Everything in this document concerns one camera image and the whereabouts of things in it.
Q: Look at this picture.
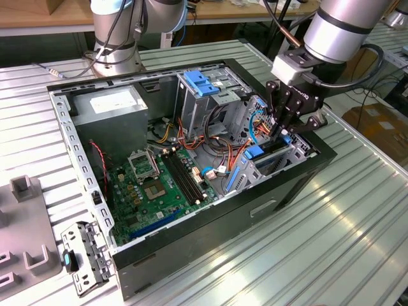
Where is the metal slat side table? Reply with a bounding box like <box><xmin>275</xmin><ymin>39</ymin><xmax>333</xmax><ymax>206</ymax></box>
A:
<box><xmin>360</xmin><ymin>20</ymin><xmax>408</xmax><ymax>69</ymax></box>

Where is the grey parts rack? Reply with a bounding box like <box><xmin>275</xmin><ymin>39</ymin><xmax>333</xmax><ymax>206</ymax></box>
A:
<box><xmin>0</xmin><ymin>174</ymin><xmax>63</xmax><ymax>293</ymax></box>

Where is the metal socket cover frame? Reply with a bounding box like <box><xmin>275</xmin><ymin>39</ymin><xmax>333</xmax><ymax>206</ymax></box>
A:
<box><xmin>127</xmin><ymin>149</ymin><xmax>160</xmax><ymax>186</ymax></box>

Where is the black case fan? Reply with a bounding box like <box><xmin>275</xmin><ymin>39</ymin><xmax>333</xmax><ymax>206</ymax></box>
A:
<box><xmin>87</xmin><ymin>140</ymin><xmax>115</xmax><ymax>210</ymax></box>

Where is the black RAM slot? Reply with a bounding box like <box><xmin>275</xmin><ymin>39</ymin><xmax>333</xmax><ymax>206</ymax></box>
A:
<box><xmin>168</xmin><ymin>150</ymin><xmax>207</xmax><ymax>201</ymax></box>
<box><xmin>160</xmin><ymin>152</ymin><xmax>201</xmax><ymax>207</ymax></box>

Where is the red orange wire bundle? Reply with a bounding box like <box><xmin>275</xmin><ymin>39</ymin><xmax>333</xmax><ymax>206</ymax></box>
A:
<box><xmin>177</xmin><ymin>117</ymin><xmax>252</xmax><ymax>179</ymax></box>

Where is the black open PC case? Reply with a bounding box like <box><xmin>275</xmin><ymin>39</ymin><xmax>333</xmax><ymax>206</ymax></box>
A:
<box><xmin>46</xmin><ymin>57</ymin><xmax>339</xmax><ymax>302</ymax></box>

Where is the thin metal locking lever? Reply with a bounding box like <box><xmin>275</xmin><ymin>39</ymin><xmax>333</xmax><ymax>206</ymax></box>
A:
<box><xmin>147</xmin><ymin>145</ymin><xmax>161</xmax><ymax>179</ymax></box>

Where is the grey metal drive cage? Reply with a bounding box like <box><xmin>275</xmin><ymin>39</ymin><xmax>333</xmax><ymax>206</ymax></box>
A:
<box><xmin>173</xmin><ymin>67</ymin><xmax>254</xmax><ymax>141</ymax></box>

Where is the orange power wire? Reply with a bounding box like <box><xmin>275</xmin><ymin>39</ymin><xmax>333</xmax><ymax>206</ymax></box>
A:
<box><xmin>256</xmin><ymin>116</ymin><xmax>278</xmax><ymax>135</ymax></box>

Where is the CPU socket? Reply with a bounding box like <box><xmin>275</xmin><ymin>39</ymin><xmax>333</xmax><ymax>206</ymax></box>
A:
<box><xmin>142</xmin><ymin>178</ymin><xmax>167</xmax><ymax>202</ymax></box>

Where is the metal slot bracket cover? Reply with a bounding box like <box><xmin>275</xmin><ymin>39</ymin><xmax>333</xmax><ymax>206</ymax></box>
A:
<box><xmin>60</xmin><ymin>220</ymin><xmax>115</xmax><ymax>298</ymax></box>

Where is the grey metal disk bay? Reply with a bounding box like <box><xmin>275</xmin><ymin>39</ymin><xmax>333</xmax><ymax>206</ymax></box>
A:
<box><xmin>221</xmin><ymin>133</ymin><xmax>315</xmax><ymax>196</ymax></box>

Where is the brown cardboard box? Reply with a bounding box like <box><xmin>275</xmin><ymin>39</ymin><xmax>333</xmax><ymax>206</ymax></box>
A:
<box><xmin>342</xmin><ymin>102</ymin><xmax>408</xmax><ymax>160</ymax></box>

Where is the blue expansion slot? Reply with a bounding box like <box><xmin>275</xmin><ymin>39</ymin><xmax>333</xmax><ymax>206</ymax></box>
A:
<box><xmin>128</xmin><ymin>210</ymin><xmax>180</xmax><ymax>240</ymax></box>

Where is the blue data wire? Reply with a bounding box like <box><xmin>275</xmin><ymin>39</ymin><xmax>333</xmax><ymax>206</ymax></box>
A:
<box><xmin>249</xmin><ymin>110</ymin><xmax>267</xmax><ymax>144</ymax></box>

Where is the blue plastic drive latch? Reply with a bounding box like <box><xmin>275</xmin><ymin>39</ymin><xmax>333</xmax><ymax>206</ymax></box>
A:
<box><xmin>184</xmin><ymin>71</ymin><xmax>221</xmax><ymax>98</ymax></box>

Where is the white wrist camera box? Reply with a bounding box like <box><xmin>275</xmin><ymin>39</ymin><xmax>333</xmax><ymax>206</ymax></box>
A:
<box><xmin>272</xmin><ymin>52</ymin><xmax>312</xmax><ymax>85</ymax></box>

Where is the black camera cable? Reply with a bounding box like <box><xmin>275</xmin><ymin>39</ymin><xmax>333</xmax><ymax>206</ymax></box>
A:
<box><xmin>318</xmin><ymin>43</ymin><xmax>385</xmax><ymax>89</ymax></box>

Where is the red black fan wire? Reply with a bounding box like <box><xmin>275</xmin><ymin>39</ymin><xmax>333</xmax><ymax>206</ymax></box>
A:
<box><xmin>89</xmin><ymin>140</ymin><xmax>111</xmax><ymax>195</ymax></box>

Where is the cable with metal plug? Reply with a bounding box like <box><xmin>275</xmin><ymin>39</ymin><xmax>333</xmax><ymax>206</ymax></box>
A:
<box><xmin>31</xmin><ymin>62</ymin><xmax>96</xmax><ymax>79</ymax></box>

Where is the yellow black wire bundle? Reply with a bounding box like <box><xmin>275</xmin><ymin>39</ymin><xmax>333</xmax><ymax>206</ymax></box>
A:
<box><xmin>156</xmin><ymin>122</ymin><xmax>175</xmax><ymax>144</ymax></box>

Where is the short blue board wire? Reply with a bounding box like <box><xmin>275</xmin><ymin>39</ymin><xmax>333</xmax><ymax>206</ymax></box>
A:
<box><xmin>200</xmin><ymin>164</ymin><xmax>224</xmax><ymax>181</ymax></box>

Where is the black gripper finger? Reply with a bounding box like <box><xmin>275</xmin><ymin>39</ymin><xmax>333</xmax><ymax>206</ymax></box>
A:
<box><xmin>282</xmin><ymin>113</ymin><xmax>323</xmax><ymax>137</ymax></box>
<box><xmin>266</xmin><ymin>80</ymin><xmax>300</xmax><ymax>142</ymax></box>

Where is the grey power supply box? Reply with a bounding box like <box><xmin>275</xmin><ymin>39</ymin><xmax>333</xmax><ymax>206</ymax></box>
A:
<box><xmin>70</xmin><ymin>85</ymin><xmax>150</xmax><ymax>163</ymax></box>

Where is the green motherboard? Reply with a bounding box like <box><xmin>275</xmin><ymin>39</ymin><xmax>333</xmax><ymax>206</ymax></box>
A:
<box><xmin>106</xmin><ymin>145</ymin><xmax>221</xmax><ymax>248</ymax></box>

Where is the long wooden desk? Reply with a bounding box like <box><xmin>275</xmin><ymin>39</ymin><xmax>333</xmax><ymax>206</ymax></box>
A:
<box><xmin>0</xmin><ymin>0</ymin><xmax>319</xmax><ymax>38</ymax></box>

